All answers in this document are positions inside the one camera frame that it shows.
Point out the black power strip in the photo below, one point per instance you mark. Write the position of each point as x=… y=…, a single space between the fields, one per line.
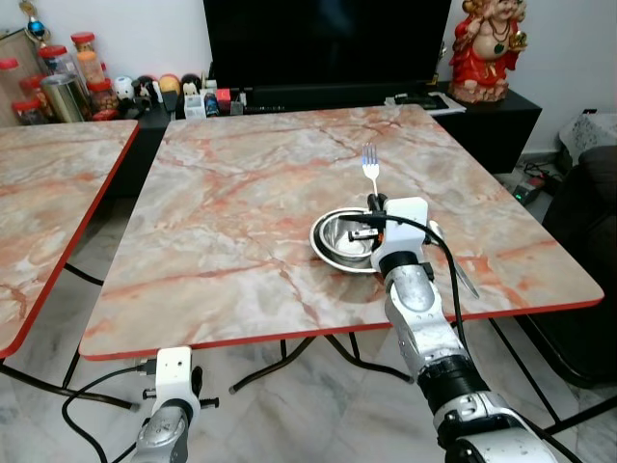
x=527 y=189

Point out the clear jar with red lid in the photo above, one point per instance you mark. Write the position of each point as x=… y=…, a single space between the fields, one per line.
x=56 y=60

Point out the orange toy figurine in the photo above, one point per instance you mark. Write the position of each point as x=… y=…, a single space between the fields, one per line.
x=170 y=85

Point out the large marble table red edge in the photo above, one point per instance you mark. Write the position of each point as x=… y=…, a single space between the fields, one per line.
x=241 y=212

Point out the stainless steel bowl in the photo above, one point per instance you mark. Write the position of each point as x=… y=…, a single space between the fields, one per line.
x=339 y=234

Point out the black television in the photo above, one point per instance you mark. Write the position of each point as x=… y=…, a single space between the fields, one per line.
x=323 y=43

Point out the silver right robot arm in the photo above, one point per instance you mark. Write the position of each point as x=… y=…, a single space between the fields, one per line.
x=424 y=318

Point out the black toy figurine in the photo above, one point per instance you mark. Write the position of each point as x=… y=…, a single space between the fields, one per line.
x=146 y=90

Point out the white lace cloth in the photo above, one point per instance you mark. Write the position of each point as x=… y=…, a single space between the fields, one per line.
x=588 y=130

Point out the silver metal fork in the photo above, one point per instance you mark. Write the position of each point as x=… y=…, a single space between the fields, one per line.
x=371 y=164

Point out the marble side table red edge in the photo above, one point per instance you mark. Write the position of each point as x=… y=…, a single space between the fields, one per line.
x=39 y=203

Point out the silver metal spoon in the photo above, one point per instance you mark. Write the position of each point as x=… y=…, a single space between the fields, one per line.
x=461 y=275

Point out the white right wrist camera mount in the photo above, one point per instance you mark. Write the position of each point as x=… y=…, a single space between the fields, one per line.
x=405 y=227

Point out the dark sofa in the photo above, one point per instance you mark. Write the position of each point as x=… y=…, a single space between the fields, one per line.
x=583 y=260

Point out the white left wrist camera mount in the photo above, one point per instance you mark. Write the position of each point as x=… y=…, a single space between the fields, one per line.
x=174 y=376

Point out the tall orange snack jar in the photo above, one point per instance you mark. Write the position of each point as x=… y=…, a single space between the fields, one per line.
x=88 y=60

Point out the red laughing Buddha statue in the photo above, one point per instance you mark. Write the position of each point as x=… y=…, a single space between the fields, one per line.
x=482 y=58

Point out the blue hanging ornament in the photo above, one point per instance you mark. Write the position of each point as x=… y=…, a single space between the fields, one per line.
x=36 y=26

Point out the white toy figurine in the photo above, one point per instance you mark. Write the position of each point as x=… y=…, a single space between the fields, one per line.
x=123 y=89

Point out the steel canister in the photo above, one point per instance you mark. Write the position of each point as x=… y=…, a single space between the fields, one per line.
x=66 y=98

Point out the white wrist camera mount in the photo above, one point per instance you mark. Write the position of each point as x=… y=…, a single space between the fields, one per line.
x=174 y=376
x=405 y=227

